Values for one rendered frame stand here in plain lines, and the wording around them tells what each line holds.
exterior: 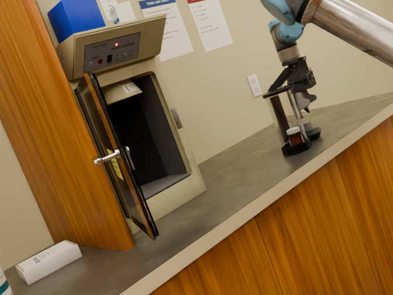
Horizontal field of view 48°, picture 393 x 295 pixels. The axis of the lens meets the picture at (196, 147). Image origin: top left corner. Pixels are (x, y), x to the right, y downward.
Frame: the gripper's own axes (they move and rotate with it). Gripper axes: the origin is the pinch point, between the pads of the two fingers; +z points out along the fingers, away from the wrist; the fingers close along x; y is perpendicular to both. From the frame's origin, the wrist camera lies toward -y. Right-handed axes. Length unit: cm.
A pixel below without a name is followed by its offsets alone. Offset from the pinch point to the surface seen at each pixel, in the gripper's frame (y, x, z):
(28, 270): -51, -93, 6
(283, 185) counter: 4.5, -44.2, 11.6
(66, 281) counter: -36, -94, 10
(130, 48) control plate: -23, -53, -40
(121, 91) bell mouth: -32, -53, -30
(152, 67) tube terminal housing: -26, -42, -34
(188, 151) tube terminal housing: -25.7, -40.8, -4.4
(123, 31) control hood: -20, -57, -45
